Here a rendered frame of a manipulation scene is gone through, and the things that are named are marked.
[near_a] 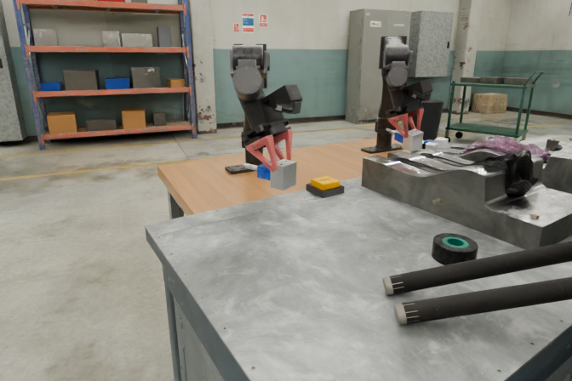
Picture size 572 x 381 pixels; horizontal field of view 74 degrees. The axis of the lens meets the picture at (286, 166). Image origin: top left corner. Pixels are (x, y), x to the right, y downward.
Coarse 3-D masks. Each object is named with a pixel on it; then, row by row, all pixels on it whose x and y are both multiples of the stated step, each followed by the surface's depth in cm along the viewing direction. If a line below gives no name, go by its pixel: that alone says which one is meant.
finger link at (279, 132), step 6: (270, 126) 80; (276, 126) 81; (282, 126) 83; (264, 132) 81; (270, 132) 80; (276, 132) 80; (282, 132) 84; (288, 132) 84; (276, 138) 86; (282, 138) 85; (288, 138) 84; (276, 144) 88; (288, 144) 84; (276, 150) 87; (288, 150) 85; (282, 156) 86; (288, 156) 85
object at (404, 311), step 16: (496, 288) 56; (512, 288) 55; (528, 288) 55; (544, 288) 54; (560, 288) 54; (400, 304) 56; (416, 304) 55; (432, 304) 55; (448, 304) 55; (464, 304) 55; (480, 304) 54; (496, 304) 54; (512, 304) 54; (528, 304) 55; (400, 320) 55; (416, 320) 55; (432, 320) 56
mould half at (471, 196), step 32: (384, 160) 111; (416, 160) 112; (384, 192) 109; (416, 192) 99; (448, 192) 91; (480, 192) 84; (544, 192) 93; (480, 224) 85; (512, 224) 79; (544, 224) 76
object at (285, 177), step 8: (280, 160) 85; (288, 160) 85; (256, 168) 87; (264, 168) 84; (280, 168) 81; (288, 168) 81; (264, 176) 84; (272, 176) 82; (280, 176) 81; (288, 176) 82; (272, 184) 83; (280, 184) 82; (288, 184) 83
